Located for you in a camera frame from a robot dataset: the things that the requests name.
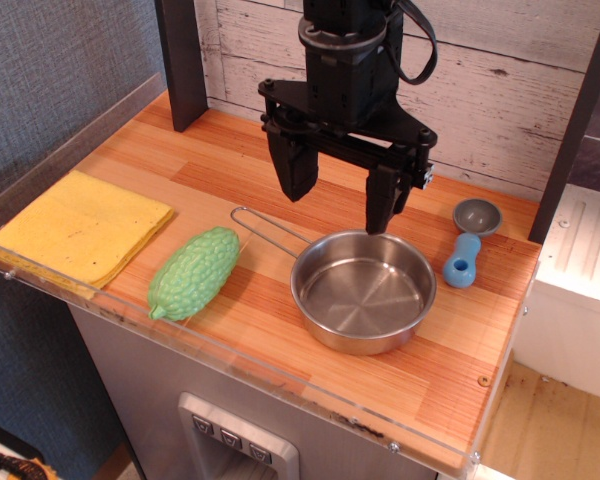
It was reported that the clear acrylic side guard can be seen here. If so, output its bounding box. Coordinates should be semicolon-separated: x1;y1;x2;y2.
0;73;166;226

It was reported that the blue grey toy spoon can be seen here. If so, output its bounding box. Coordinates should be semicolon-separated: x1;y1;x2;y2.
443;198;502;288

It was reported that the dark frame post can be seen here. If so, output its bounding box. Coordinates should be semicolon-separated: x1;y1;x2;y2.
154;0;208;132
528;32;600;244

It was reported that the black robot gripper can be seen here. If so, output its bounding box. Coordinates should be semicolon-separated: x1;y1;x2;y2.
258;33;437;235

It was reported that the green bitter melon toy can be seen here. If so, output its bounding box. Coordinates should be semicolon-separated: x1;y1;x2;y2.
147;227;240;321

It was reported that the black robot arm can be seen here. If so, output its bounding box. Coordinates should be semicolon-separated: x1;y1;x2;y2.
258;1;438;235

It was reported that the grey toy fridge cabinet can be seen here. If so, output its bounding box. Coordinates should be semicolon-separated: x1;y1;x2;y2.
70;307;438;479

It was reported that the yellow cloth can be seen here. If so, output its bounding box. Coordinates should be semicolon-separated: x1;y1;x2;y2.
0;171;174;300

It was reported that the silver dispenser panel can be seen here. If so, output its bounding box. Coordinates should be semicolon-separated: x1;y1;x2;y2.
178;392;300;479

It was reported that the dark right frame post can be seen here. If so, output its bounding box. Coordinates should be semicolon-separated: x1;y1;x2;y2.
528;32;600;244

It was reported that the dark left frame post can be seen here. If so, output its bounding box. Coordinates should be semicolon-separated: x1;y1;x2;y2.
154;0;208;132

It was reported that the stainless steel pan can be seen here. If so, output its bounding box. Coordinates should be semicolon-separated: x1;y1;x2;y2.
231;206;437;355

